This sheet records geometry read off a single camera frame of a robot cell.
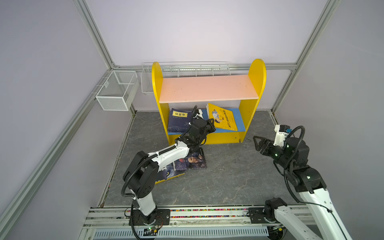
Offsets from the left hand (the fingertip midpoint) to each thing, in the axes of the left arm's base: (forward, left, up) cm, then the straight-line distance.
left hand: (216, 121), depth 82 cm
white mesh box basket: (+36, +64, -3) cm, 74 cm away
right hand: (-16, -18, +5) cm, 24 cm away
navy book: (+7, +21, -7) cm, 23 cm away
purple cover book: (-13, +13, -20) cm, 28 cm away
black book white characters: (-21, +29, -19) cm, 40 cm away
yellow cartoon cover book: (+5, -5, -4) cm, 9 cm away
